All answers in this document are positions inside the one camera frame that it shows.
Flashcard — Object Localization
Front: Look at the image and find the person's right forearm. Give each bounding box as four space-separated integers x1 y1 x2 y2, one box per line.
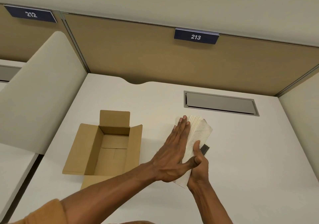
187 181 235 224

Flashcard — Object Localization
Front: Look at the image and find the narrow tan partition panel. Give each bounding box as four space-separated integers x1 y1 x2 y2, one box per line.
0 4 86 63

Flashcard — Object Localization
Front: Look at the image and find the wide tan partition panel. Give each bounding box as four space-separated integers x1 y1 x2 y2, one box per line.
61 13 319 97

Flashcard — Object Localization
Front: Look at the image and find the person's right hand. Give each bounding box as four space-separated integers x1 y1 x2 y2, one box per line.
187 140 210 192

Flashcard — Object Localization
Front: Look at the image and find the open brown cardboard box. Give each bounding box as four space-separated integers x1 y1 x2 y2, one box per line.
62 110 143 191

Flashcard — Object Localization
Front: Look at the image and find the grey desk cable cover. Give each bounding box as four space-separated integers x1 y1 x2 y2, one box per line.
184 90 260 117
0 66 22 83

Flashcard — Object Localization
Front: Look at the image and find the dark grey flat object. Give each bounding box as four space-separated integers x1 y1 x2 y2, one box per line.
199 144 211 156

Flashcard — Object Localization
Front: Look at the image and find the person's left forearm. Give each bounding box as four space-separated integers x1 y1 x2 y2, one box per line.
58 162 160 224

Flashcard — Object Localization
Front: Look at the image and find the white rounded desk divider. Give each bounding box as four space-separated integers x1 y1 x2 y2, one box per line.
0 31 88 156

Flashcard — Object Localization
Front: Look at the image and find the grey metal partition post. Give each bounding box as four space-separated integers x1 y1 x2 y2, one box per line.
59 11 91 74

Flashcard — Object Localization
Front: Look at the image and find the white paper towel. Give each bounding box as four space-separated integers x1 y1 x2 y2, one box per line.
173 115 213 189

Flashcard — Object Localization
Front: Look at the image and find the blue number sign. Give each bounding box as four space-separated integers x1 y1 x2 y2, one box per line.
174 27 220 45
3 4 57 23

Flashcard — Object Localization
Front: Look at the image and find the person's left hand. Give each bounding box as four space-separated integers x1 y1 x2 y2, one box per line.
149 115 200 182

